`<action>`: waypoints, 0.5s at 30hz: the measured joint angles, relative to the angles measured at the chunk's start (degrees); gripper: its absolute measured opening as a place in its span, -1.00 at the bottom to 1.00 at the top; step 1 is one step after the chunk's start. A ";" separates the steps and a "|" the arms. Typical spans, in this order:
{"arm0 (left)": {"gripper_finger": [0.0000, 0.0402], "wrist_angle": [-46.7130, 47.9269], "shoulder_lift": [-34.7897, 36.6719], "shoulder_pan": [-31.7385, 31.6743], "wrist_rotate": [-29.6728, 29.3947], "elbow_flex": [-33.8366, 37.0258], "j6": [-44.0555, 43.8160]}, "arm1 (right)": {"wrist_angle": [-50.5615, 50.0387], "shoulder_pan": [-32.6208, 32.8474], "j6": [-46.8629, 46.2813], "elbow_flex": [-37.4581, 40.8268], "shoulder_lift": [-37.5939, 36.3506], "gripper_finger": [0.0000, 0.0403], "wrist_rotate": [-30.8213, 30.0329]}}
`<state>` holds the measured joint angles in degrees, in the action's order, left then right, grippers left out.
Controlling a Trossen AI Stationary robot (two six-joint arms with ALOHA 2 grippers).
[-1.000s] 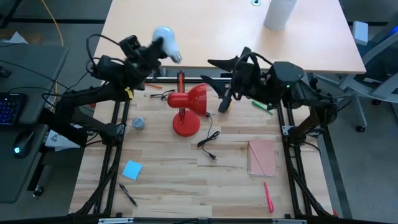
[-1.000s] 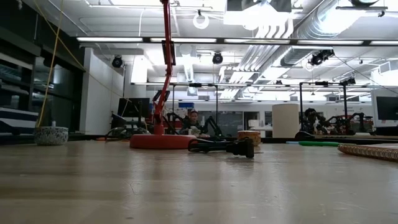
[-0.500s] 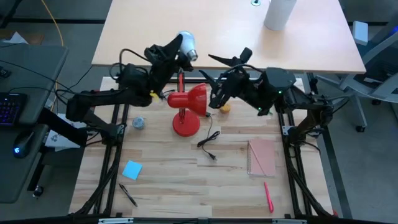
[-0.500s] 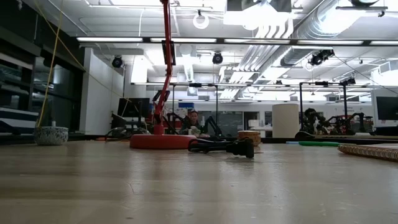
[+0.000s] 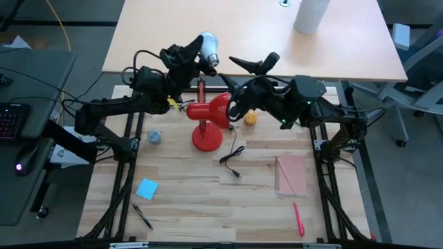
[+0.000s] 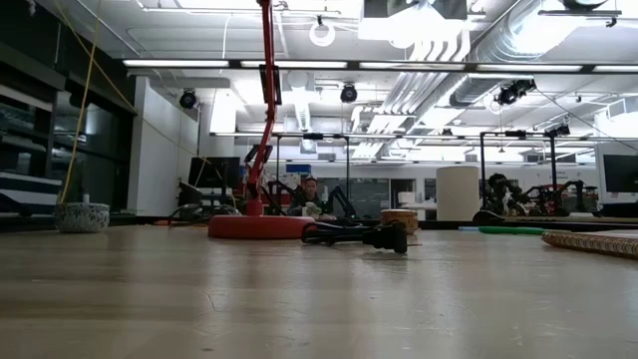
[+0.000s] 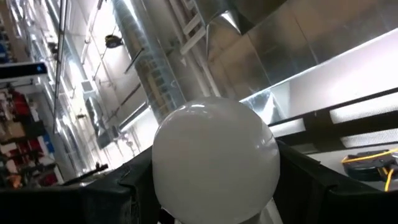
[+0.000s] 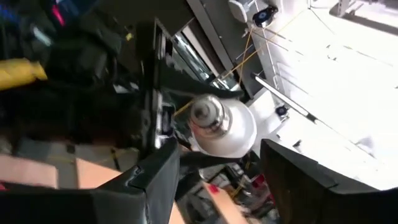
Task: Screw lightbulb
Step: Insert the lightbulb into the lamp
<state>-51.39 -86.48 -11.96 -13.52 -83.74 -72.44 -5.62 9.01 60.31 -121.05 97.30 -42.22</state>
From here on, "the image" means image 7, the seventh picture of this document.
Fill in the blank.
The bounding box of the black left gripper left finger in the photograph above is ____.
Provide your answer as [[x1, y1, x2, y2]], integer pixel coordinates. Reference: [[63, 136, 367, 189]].
[[0, 146, 162, 224]]

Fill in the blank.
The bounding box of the white lightbulb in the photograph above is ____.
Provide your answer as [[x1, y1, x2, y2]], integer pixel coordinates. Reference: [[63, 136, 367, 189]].
[[151, 96, 281, 224]]

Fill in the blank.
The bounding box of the black reel with yellow cable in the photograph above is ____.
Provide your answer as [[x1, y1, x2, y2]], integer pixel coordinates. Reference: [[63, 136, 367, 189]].
[[341, 149, 398, 183]]

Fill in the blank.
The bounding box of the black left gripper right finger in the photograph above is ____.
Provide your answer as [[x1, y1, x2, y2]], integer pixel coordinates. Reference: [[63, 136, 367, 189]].
[[273, 139, 398, 224]]

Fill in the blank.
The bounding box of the black aluminium rig frame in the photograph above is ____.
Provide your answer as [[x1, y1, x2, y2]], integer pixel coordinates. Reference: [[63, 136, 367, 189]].
[[269, 88, 398, 155]]

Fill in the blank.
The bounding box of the black ceiling cable reel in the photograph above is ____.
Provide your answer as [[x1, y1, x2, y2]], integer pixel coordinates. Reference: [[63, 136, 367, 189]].
[[104, 34, 124, 49]]

